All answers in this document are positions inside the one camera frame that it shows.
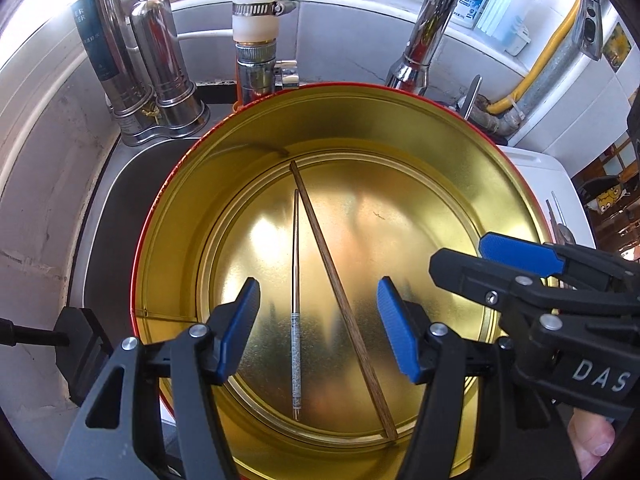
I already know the metal chopstick patterned handle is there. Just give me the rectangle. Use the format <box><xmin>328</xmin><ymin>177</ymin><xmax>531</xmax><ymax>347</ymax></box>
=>
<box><xmin>291</xmin><ymin>188</ymin><xmax>303</xmax><ymax>422</ymax></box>

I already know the brown wooden chopstick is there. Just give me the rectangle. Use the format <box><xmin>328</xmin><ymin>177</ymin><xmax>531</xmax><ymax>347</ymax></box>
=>
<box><xmin>288</xmin><ymin>160</ymin><xmax>398</xmax><ymax>441</ymax></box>

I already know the steel spoon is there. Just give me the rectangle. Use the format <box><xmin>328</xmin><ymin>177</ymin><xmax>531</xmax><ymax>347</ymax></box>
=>
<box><xmin>551</xmin><ymin>192</ymin><xmax>576</xmax><ymax>245</ymax></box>

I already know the chrome kitchen faucet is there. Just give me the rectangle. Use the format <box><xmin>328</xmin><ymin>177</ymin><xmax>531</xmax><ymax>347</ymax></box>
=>
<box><xmin>385</xmin><ymin>0</ymin><xmax>459</xmax><ymax>96</ymax></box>

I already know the person right hand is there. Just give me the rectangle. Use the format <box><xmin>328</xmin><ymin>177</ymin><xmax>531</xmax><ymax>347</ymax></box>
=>
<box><xmin>567</xmin><ymin>408</ymin><xmax>615</xmax><ymax>479</ymax></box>

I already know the white cutting board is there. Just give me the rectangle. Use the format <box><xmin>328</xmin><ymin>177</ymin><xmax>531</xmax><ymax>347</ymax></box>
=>
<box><xmin>500</xmin><ymin>146</ymin><xmax>596</xmax><ymax>248</ymax></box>

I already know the red gold round tin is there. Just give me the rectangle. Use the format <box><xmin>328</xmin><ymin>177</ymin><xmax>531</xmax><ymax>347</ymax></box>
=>
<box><xmin>129</xmin><ymin>84</ymin><xmax>551</xmax><ymax>479</ymax></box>

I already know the white refrigerator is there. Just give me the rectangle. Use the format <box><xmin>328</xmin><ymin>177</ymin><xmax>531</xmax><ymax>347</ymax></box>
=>
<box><xmin>509</xmin><ymin>4</ymin><xmax>639</xmax><ymax>176</ymax></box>

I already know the grey metal pipe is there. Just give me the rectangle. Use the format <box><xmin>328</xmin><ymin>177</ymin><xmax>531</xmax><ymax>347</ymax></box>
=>
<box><xmin>469</xmin><ymin>0</ymin><xmax>603</xmax><ymax>138</ymax></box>

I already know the yellow gas hose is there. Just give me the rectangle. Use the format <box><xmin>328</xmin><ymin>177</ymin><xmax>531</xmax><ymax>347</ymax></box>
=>
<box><xmin>485</xmin><ymin>0</ymin><xmax>584</xmax><ymax>116</ymax></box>

